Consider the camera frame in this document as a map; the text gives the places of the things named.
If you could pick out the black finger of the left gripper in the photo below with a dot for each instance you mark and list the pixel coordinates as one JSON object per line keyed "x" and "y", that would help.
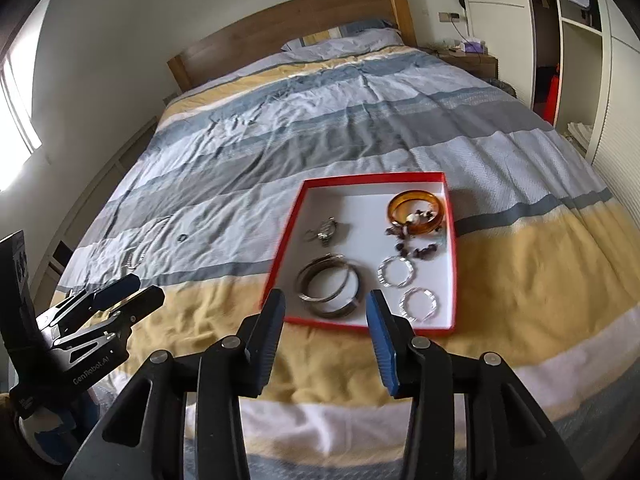
{"x": 139, "y": 305}

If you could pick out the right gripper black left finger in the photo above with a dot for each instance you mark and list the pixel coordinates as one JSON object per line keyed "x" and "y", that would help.
{"x": 260, "y": 333}

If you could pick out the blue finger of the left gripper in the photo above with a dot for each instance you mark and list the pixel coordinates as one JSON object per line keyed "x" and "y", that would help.
{"x": 113, "y": 294}

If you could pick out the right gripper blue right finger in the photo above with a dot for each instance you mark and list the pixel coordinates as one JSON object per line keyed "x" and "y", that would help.
{"x": 391, "y": 335}

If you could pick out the twisted silver hoop earring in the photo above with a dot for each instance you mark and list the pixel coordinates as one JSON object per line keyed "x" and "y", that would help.
{"x": 418, "y": 304}

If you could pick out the amber resin bangle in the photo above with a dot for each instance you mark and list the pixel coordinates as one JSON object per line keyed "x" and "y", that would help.
{"x": 415, "y": 212}

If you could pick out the thin silver bangle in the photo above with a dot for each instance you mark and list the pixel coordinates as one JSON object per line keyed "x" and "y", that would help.
{"x": 323, "y": 279}

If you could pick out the red jewelry box tray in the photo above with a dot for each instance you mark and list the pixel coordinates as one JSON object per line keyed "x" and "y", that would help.
{"x": 358, "y": 203}

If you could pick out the gloved left hand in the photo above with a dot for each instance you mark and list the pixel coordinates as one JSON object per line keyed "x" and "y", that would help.
{"x": 40, "y": 447}

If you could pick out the dark metal bangle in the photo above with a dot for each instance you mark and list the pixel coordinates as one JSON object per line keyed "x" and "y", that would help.
{"x": 345, "y": 304}

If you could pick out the silver pendant charm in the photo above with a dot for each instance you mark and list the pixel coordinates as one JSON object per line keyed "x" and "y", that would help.
{"x": 323, "y": 233}

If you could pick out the striped duvet cover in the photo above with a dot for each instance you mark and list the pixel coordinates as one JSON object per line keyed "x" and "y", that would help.
{"x": 456, "y": 200}

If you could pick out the window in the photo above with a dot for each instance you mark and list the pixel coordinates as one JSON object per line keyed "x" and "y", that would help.
{"x": 19, "y": 139}

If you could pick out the wooden nightstand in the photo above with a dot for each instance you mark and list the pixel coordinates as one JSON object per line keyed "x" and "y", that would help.
{"x": 483, "y": 66}

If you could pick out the red object in wardrobe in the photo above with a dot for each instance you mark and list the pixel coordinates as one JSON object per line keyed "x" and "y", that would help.
{"x": 551, "y": 93}

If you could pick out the purple tissue box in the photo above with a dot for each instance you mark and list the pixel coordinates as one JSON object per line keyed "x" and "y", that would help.
{"x": 473, "y": 46}

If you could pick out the grey pillow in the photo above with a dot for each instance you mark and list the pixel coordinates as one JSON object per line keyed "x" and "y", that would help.
{"x": 356, "y": 37}

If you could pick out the wooden headboard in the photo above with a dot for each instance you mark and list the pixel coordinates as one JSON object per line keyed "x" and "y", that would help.
{"x": 263, "y": 33}

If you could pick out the white wardrobe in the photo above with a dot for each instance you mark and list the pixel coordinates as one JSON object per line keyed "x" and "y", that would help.
{"x": 598, "y": 54}

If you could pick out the wall socket panel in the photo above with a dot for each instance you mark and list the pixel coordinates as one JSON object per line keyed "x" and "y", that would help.
{"x": 448, "y": 17}

